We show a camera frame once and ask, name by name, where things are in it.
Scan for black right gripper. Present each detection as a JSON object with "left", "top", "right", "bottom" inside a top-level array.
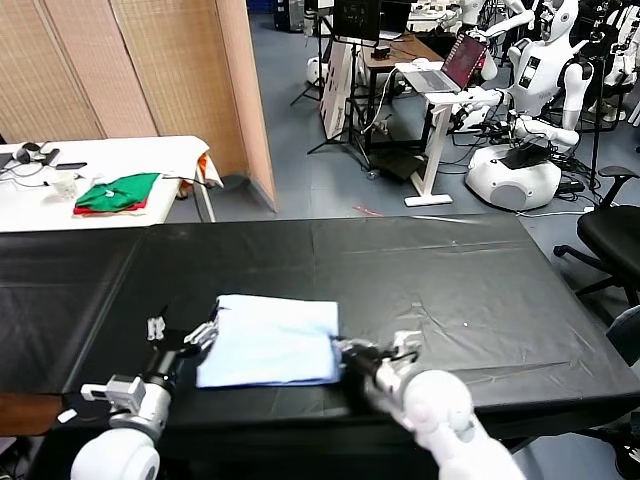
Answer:
[{"left": 326, "top": 335, "right": 397, "bottom": 387}]

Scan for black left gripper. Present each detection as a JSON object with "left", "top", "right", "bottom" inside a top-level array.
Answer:
[{"left": 145, "top": 304, "right": 222, "bottom": 387}]

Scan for light blue t-shirt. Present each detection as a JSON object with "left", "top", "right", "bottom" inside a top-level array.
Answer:
[{"left": 195, "top": 293, "right": 344, "bottom": 390}]

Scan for beige folded cloth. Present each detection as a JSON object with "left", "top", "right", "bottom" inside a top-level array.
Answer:
[{"left": 115, "top": 175, "right": 163, "bottom": 219}]

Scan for red folded shirt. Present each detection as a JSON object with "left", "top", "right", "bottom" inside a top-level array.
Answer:
[{"left": 72, "top": 197, "right": 151, "bottom": 218}]

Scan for green folded shirt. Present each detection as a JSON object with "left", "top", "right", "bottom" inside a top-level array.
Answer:
[{"left": 74, "top": 171, "right": 163, "bottom": 212}]

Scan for orange cloth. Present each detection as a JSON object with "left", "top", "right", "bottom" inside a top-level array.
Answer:
[{"left": 176, "top": 153, "right": 212, "bottom": 202}]

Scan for white draped cloth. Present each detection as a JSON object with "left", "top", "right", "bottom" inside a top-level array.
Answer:
[{"left": 78, "top": 136, "right": 225, "bottom": 190}]

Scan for white paper cup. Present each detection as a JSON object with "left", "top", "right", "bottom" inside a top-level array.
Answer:
[{"left": 49, "top": 171, "right": 81, "bottom": 200}]

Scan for white side table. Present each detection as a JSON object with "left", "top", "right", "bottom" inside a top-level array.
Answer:
[{"left": 0, "top": 135, "right": 218, "bottom": 234}]

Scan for black wheeled base platform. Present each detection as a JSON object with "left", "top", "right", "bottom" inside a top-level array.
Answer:
[{"left": 367, "top": 146, "right": 433, "bottom": 184}]

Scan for black table cover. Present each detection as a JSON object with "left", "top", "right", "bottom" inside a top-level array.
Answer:
[{"left": 0, "top": 213, "right": 640, "bottom": 437}]

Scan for white standing desk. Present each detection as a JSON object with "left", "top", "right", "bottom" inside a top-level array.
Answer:
[{"left": 394, "top": 61, "right": 485, "bottom": 209}]

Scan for black headphones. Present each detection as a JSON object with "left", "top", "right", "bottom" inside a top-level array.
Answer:
[{"left": 13, "top": 141, "right": 47, "bottom": 164}]

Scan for black tripod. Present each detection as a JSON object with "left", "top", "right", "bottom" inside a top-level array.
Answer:
[{"left": 306, "top": 39, "right": 375, "bottom": 174}]

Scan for tan folding screen partition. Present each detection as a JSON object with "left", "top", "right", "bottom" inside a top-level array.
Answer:
[{"left": 0, "top": 0, "right": 278, "bottom": 214}]

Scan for white calibration board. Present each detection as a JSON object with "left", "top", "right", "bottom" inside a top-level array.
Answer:
[{"left": 320, "top": 39, "right": 355, "bottom": 143}]

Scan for white round device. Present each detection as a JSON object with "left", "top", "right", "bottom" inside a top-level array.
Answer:
[{"left": 306, "top": 56, "right": 328, "bottom": 84}]

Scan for blue-grey chair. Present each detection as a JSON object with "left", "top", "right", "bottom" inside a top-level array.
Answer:
[{"left": 605, "top": 305, "right": 640, "bottom": 367}]

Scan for black office chair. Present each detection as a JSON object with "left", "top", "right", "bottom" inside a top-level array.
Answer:
[{"left": 552, "top": 165, "right": 640, "bottom": 302}]

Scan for brown wooden desk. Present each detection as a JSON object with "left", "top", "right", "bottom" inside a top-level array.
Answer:
[{"left": 361, "top": 33, "right": 460, "bottom": 152}]

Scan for grey laptop with red screen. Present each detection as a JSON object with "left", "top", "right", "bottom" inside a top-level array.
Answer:
[{"left": 410, "top": 33, "right": 489, "bottom": 95}]

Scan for black pole stand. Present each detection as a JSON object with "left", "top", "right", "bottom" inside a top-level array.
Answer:
[{"left": 587, "top": 53, "right": 610, "bottom": 194}]

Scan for black monitor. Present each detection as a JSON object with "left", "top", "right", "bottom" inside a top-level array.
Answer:
[{"left": 331, "top": 0, "right": 383, "bottom": 43}]

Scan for black open laptop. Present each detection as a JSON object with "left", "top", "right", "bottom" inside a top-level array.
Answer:
[{"left": 379, "top": 8, "right": 413, "bottom": 42}]

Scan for white humanoid robot with base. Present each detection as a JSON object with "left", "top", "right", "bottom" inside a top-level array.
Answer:
[{"left": 464, "top": 0, "right": 596, "bottom": 212}]

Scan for white humanoid robot upper body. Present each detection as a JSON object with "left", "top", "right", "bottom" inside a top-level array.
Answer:
[{"left": 439, "top": 0, "right": 537, "bottom": 39}]

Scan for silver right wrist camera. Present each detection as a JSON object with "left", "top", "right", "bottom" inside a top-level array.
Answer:
[{"left": 391, "top": 329, "right": 424, "bottom": 360}]

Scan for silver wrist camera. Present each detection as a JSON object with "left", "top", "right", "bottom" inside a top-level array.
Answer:
[
  {"left": 80, "top": 374, "right": 147, "bottom": 414},
  {"left": 391, "top": 329, "right": 424, "bottom": 360}
]

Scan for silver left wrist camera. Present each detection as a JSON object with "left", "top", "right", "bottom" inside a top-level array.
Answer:
[{"left": 80, "top": 374, "right": 147, "bottom": 414}]

